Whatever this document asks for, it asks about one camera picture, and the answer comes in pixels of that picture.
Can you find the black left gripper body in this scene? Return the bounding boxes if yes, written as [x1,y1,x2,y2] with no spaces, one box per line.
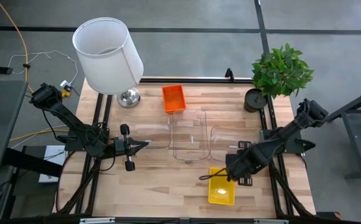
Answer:
[114,123,136,172]

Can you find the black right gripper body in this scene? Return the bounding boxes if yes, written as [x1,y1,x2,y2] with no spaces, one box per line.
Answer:
[225,140,262,187]

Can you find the yellow plastic mesh basket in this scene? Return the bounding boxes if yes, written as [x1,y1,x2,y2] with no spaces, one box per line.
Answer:
[207,167,237,207]

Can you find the white box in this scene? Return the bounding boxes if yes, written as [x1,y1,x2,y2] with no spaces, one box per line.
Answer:
[39,145,67,184]

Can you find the white shade silver table lamp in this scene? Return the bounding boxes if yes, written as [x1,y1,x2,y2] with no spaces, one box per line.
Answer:
[72,17,144,109]

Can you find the black table clamp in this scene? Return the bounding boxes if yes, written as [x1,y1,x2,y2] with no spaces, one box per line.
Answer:
[225,67,236,83]

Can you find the black desk crossbar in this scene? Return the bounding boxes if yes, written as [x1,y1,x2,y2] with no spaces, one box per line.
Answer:
[1,147,63,179]

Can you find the green plant in black pot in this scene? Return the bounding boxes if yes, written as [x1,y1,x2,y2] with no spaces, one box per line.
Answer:
[244,42,314,113]

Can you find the grey desk top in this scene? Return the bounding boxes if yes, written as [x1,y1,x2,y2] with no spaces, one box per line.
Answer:
[0,80,29,171]

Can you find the black aluminium frame rails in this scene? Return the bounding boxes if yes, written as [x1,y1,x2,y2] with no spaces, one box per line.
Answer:
[74,92,113,216]
[260,93,315,217]

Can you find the thin white cable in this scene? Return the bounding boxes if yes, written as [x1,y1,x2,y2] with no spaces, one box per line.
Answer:
[7,50,79,85]

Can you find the yellow extension cable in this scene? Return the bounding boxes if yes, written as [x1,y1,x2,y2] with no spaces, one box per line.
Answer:
[0,0,71,142]

